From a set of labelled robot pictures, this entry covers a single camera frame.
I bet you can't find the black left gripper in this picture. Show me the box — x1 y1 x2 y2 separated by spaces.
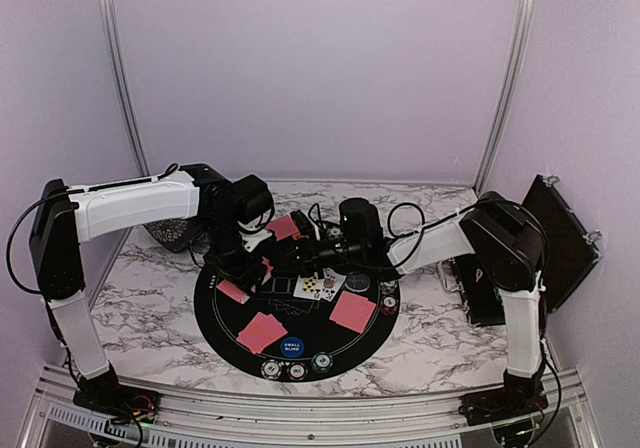
200 216 268 299

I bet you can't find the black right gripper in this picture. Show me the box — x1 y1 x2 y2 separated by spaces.
269 231 364 280

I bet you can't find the black dealer button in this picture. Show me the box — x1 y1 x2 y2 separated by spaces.
345 273 371 293

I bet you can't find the red playing card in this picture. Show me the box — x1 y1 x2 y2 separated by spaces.
236 312 278 346
265 215 299 241
329 292 377 334
236 316 288 354
330 303 376 334

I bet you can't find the face-up playing card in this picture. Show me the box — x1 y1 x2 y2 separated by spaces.
318 272 346 301
293 276 322 300

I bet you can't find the red playing card deck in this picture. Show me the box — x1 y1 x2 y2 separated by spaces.
216 280 250 304

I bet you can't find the blue small blind button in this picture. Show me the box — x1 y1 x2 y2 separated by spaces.
280 337 305 359

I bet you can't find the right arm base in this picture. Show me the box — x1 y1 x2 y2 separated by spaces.
458 387 549 445

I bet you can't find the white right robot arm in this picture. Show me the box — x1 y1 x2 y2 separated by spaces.
284 192 549 416

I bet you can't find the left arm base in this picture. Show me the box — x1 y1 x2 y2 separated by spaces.
73 366 160 424

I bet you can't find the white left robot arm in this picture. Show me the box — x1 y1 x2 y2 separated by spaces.
29 164 274 413

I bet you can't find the black floral patterned pouch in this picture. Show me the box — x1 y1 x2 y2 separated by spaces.
144 219 195 253

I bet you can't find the round black poker mat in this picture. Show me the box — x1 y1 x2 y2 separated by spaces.
194 239 400 383

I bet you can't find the black poker chip case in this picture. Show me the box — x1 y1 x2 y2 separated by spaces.
452 175 600 327

